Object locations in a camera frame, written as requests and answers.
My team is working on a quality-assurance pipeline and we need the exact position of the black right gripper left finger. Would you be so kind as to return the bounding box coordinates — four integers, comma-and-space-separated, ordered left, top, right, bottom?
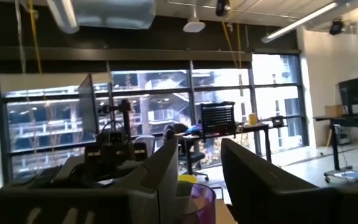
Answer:
113, 138, 179, 224

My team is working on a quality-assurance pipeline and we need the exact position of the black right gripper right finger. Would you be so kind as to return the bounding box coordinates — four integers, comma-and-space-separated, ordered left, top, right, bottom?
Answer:
221, 138, 341, 224

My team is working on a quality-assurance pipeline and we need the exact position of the yellow plastic mug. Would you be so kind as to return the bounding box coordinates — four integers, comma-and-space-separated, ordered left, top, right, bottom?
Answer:
178, 174, 199, 184

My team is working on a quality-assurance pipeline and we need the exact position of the purple translucent tumbler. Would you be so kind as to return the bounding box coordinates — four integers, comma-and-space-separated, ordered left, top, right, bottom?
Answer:
175, 182, 217, 224

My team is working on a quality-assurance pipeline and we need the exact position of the black office chair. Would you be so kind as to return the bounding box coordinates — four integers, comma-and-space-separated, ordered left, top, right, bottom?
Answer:
163, 123, 210, 182

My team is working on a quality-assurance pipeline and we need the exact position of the black standing desk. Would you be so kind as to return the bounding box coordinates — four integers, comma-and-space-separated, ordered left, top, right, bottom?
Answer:
175, 123, 289, 175

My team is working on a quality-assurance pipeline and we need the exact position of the black mesh crate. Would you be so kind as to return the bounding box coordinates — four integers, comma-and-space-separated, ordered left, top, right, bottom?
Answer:
200, 101, 237, 135

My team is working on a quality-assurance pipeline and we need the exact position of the grey flat monitor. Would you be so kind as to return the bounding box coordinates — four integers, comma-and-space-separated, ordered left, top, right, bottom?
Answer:
77, 73, 100, 144

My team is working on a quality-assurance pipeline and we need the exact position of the cardboard box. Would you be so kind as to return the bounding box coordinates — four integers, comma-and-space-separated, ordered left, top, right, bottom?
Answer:
324, 104, 344, 118

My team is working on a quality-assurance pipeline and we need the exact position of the black wheeled table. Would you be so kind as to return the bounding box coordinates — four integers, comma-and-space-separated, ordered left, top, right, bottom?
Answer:
313, 112, 358, 184

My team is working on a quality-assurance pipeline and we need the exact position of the white round ceiling unit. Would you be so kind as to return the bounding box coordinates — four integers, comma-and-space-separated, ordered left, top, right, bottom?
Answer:
182, 17, 207, 34

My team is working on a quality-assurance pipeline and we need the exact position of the long ceiling light tube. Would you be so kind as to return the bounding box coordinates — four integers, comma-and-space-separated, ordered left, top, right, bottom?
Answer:
260, 1, 339, 44

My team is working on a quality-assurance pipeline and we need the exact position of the yellow hanging cable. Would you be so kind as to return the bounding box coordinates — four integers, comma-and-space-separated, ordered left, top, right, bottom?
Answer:
28, 0, 43, 75
221, 20, 242, 70

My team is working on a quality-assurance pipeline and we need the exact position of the large black wall screen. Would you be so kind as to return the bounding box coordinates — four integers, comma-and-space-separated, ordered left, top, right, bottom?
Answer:
338, 73, 358, 107

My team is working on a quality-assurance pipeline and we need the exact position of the silver air duct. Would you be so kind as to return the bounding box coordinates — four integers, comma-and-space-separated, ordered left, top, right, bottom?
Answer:
45, 0, 157, 35

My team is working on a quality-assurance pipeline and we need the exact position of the black ceiling camera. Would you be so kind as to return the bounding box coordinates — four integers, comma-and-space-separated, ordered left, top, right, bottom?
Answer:
215, 0, 231, 18
328, 18, 345, 36

